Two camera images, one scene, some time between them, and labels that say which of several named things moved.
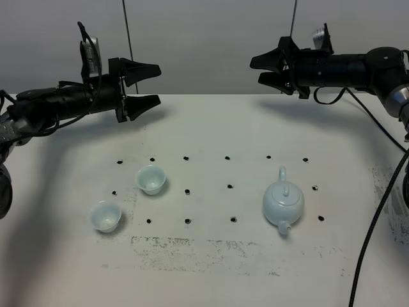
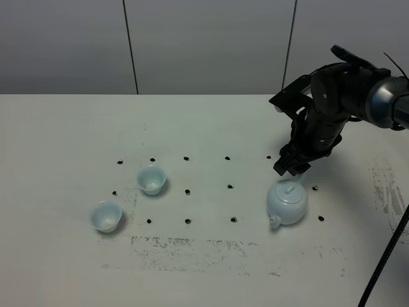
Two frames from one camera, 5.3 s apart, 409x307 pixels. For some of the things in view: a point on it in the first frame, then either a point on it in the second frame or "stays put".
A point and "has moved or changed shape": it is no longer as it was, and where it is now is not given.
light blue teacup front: x=105 y=216 stays put
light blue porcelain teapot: x=283 y=202 has moved or changed shape
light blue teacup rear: x=151 y=179 stays put
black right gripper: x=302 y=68 -> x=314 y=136
